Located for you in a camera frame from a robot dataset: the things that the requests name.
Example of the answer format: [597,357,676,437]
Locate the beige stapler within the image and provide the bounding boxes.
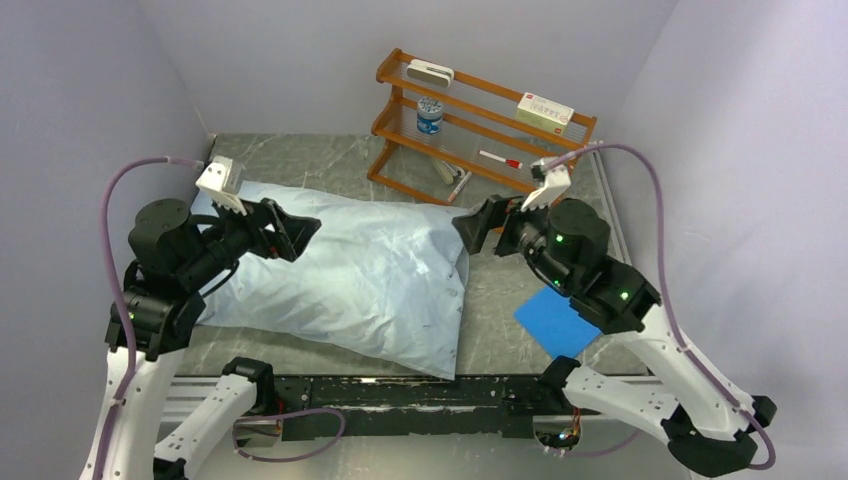
[430,157,462,185]

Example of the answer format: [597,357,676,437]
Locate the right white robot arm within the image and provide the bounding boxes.
[453,195,777,478]

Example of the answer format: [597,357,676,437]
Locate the white eraser box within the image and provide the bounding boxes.
[406,58,455,88]

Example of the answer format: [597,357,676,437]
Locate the blue foam pad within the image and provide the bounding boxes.
[513,287,601,358]

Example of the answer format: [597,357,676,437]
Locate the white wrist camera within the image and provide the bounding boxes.
[521,157,571,212]
[195,155,247,216]

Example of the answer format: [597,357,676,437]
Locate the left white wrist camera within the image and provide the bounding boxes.
[195,155,247,216]

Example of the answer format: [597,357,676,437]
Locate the blue white round jar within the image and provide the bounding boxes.
[416,97,444,135]

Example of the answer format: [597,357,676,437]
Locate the white red carton box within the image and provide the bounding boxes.
[514,92,575,136]

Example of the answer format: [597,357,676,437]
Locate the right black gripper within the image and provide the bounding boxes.
[452,188,576,293]

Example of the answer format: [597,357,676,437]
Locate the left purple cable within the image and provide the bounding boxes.
[91,156,205,480]

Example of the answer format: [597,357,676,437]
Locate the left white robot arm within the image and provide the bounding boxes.
[82,199,321,479]

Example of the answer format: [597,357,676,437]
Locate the orange wooden shelf rack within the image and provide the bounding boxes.
[367,48,598,205]

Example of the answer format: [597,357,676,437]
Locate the pink white marker pen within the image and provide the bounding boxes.
[447,172,473,204]

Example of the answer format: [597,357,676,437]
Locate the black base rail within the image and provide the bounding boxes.
[236,374,578,441]

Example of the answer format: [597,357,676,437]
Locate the red white marker pen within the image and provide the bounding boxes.
[478,150,523,170]

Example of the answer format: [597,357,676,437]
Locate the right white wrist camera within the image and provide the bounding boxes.
[521,157,571,212]

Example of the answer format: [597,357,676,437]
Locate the light blue pillowcase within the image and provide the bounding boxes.
[200,181,469,379]

